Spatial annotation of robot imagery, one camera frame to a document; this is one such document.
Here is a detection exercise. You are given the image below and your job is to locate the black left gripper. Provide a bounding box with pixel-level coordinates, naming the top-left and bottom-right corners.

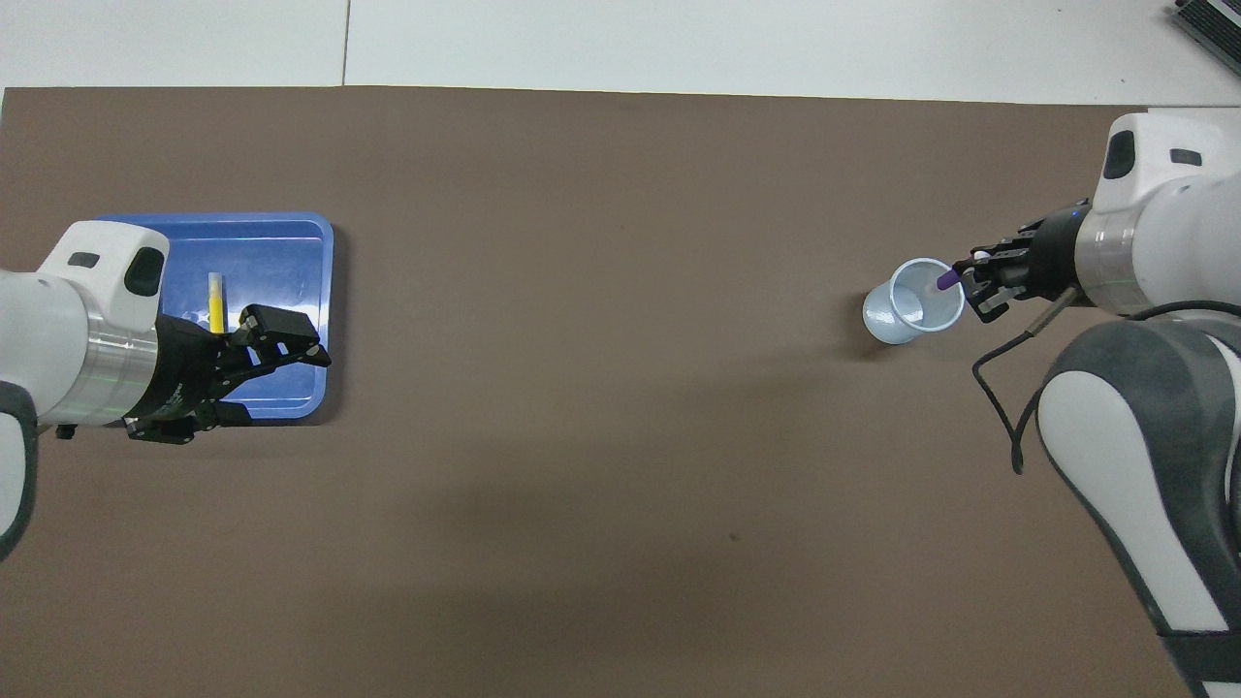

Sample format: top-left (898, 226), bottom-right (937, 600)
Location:
top-left (126, 304), bottom-right (333, 445)

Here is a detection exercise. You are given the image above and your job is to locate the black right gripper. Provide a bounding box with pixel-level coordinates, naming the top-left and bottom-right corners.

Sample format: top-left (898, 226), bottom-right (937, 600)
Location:
top-left (955, 204), bottom-right (1089, 324)

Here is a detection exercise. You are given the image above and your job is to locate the purple pen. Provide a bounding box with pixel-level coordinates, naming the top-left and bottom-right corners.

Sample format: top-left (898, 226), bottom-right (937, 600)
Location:
top-left (935, 249), bottom-right (992, 294)

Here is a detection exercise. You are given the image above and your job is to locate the translucent plastic cup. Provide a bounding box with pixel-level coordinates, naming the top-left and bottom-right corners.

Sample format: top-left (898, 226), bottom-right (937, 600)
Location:
top-left (862, 257), bottom-right (967, 346)

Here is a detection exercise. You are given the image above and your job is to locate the blue plastic tray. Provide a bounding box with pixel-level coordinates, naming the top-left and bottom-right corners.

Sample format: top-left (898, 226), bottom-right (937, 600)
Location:
top-left (97, 212), bottom-right (335, 424)

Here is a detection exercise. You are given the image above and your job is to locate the grey ribbed device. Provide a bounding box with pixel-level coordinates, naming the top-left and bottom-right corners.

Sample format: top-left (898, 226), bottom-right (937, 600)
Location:
top-left (1168, 0), bottom-right (1241, 69)

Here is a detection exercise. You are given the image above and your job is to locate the brown table mat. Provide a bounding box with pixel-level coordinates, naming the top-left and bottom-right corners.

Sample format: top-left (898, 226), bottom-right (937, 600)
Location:
top-left (0, 85), bottom-right (1221, 698)

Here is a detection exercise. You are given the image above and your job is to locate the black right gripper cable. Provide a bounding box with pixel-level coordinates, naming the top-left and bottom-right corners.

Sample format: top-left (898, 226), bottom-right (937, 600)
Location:
top-left (972, 286), bottom-right (1241, 476)

